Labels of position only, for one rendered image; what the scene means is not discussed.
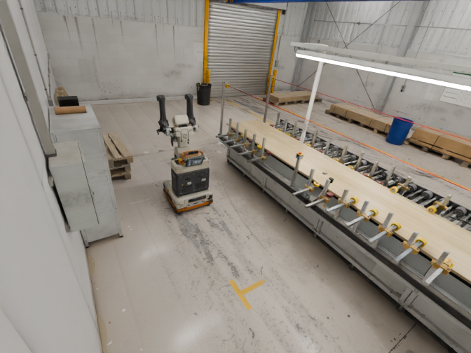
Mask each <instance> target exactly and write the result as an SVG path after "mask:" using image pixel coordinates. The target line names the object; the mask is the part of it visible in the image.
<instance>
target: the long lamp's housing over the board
mask: <svg viewBox="0 0 471 353"><path fill-rule="evenodd" d="M296 55H305V56H309V57H316V58H320V59H324V60H331V61H335V62H341V63H346V64H352V65H356V66H361V67H367V68H371V69H378V70H382V71H389V72H393V73H397V74H404V75H408V76H415V77H419V78H426V79H430V80H434V81H441V82H445V83H452V84H456V85H463V86H467V87H471V78H466V77H461V76H453V75H448V74H441V73H436V72H431V71H424V70H420V69H412V68H407V67H399V66H395V65H390V64H383V63H378V62H370V61H366V60H358V59H353V58H349V57H342V56H337V55H329V54H324V53H317V52H312V51H307V50H297V52H296Z"/></svg>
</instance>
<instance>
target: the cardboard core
mask: <svg viewBox="0 0 471 353"><path fill-rule="evenodd" d="M54 110H55V115H60V114H69V113H87V111H86V106H63V107H54Z"/></svg>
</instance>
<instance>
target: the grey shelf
mask: <svg viewBox="0 0 471 353"><path fill-rule="evenodd" d="M79 106H86V111H87V113H69V114H60V115H55V110H54V107H60V106H49V116H50V136H51V139H52V141H53V143H54V144H55V143H62V142H68V141H80V144H81V148H82V151H83V157H84V160H85V163H86V168H87V171H88V176H89V179H90V184H91V187H92V190H93V192H94V199H95V204H96V207H97V212H98V215H99V218H100V223H101V224H99V225H98V226H93V227H90V228H86V229H83V230H81V234H82V236H83V240H84V242H85V246H86V248H88V247H89V244H88V242H92V241H95V240H99V239H102V238H105V237H108V236H111V235H115V234H118V232H119V234H120V237H123V233H122V229H121V223H120V219H119V215H118V209H117V205H116V198H115V195H114V188H113V184H112V180H111V174H110V170H109V163H108V160H107V153H106V149H105V145H104V139H103V135H102V128H101V127H100V124H99V123H98V121H97V118H96V116H95V114H94V111H93V109H92V107H91V104H79ZM97 131H98V133H97ZM98 134H99V135H98ZM103 158H104V159H103Z"/></svg>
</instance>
